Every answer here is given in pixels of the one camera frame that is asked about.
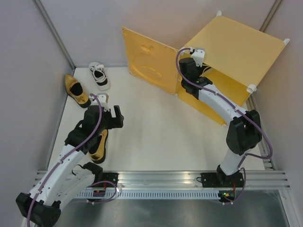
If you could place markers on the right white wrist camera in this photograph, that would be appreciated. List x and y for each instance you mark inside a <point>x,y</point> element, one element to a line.
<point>197,54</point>

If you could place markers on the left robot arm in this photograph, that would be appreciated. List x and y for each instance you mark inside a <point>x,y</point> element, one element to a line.
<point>44,203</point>

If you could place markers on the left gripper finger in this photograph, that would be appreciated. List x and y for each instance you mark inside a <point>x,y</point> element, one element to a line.
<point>119,118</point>
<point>112,115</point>

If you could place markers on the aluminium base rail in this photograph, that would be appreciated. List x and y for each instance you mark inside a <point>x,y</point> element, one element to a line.
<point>186,180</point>

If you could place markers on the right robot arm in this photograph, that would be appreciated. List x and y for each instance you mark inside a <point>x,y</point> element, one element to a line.
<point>242,135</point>

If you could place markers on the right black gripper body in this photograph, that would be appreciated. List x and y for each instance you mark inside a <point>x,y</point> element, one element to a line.
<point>199,68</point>

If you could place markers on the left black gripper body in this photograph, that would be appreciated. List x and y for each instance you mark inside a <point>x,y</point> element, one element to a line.
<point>106,125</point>

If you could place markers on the yellow plastic shoe cabinet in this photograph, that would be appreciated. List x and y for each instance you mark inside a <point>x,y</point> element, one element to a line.
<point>239,56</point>

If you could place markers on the far gold loafer shoe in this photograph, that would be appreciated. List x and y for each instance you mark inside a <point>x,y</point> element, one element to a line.
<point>74,90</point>

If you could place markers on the yellow cabinet door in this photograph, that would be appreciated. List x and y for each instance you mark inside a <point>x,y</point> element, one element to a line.
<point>151,61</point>

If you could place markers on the gold loafer shoe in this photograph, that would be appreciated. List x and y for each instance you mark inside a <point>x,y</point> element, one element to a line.
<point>97,153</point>
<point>74,90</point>

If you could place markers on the left aluminium corner post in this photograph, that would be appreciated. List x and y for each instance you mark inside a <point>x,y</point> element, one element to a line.
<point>47,20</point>

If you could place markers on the right aluminium corner post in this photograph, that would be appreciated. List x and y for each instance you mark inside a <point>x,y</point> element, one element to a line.
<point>270,15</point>

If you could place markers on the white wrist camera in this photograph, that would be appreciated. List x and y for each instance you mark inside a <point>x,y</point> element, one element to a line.
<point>102,98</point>
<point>197,54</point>

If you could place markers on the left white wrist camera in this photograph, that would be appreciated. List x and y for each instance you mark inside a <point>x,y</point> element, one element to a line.
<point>102,98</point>

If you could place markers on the white black sneaker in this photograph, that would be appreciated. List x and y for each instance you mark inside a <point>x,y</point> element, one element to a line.
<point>97,70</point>
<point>206,68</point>

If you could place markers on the aluminium corner post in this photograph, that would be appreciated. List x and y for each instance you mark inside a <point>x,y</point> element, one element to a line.
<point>47,20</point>
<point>270,15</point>

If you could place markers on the near gold loafer shoe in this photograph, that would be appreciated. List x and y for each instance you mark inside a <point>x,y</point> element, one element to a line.
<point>97,153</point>

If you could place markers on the white slotted cable duct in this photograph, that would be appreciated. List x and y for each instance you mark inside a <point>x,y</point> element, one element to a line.
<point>151,194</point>

